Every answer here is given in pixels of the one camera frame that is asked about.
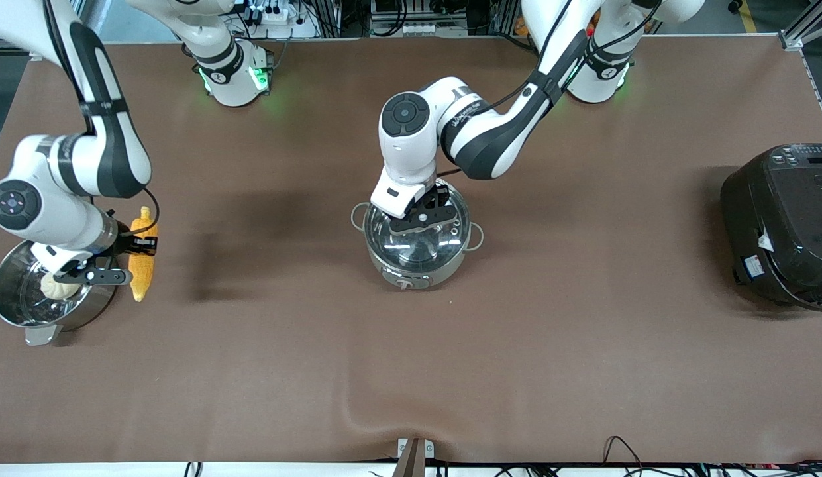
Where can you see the white power strip with plugs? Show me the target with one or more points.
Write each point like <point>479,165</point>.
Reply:
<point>275,13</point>

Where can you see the black rice cooker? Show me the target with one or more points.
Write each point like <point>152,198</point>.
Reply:
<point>781,218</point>

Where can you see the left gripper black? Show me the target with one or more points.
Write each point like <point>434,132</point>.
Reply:
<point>441,197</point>

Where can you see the aluminium frame profile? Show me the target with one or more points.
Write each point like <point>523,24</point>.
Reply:
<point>791,40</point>

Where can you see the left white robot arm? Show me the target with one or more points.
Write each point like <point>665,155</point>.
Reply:
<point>410,152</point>

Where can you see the grey metal bracket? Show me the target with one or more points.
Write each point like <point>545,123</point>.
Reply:
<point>427,449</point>

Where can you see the grey electric cooking pot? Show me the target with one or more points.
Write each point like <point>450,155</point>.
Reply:
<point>410,281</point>

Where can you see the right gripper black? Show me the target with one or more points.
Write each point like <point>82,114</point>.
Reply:
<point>127,243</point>

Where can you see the white empty power strip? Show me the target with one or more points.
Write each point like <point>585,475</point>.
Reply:
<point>424,29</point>

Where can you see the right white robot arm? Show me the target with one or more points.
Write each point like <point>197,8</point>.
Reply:
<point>59,222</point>

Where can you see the brown table mat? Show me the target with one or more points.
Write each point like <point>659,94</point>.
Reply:
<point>252,364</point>

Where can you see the white steamed bun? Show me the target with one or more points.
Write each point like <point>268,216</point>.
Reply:
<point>53,290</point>

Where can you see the steel steamer pot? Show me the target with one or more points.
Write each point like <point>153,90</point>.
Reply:
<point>13,298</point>

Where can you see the yellow corn cob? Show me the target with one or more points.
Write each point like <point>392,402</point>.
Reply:
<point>141,278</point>

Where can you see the glass pot lid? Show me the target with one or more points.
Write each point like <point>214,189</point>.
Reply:
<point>417,252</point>

